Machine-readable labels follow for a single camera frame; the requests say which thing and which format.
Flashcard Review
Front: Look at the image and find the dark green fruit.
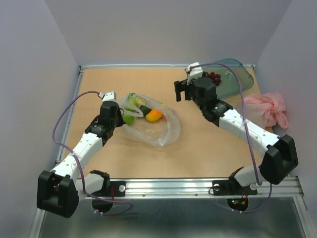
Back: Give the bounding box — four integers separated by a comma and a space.
139, 105, 152, 116

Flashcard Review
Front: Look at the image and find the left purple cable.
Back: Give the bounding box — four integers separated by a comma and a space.
53, 90, 133, 216

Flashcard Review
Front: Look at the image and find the red grape bunch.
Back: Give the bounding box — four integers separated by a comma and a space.
207, 72, 221, 86

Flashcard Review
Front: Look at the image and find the aluminium front rail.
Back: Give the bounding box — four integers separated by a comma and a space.
41, 176, 306, 199

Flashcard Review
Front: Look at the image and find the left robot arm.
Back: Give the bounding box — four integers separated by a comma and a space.
37, 100, 124, 218

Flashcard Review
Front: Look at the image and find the pink plastic bag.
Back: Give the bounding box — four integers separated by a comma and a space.
244, 92, 289, 129

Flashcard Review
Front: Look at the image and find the teal plastic container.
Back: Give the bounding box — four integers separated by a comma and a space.
203, 59, 254, 99

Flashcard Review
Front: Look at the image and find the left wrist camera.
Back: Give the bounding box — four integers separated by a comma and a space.
98, 91, 116, 102

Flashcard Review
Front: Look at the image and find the orange fruit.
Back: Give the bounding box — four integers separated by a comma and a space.
145, 109, 162, 122

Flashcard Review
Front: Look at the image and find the green apple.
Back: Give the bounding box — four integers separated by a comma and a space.
122, 115, 135, 125

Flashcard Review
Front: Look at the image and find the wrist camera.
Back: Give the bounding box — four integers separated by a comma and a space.
98, 91, 116, 102
186, 62, 204, 85

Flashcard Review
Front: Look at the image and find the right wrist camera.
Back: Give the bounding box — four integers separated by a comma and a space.
186, 62, 204, 85

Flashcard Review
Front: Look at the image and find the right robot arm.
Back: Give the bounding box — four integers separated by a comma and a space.
174, 77, 298, 196

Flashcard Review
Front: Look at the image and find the clear plastic bag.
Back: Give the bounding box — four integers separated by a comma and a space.
117, 92, 181, 147

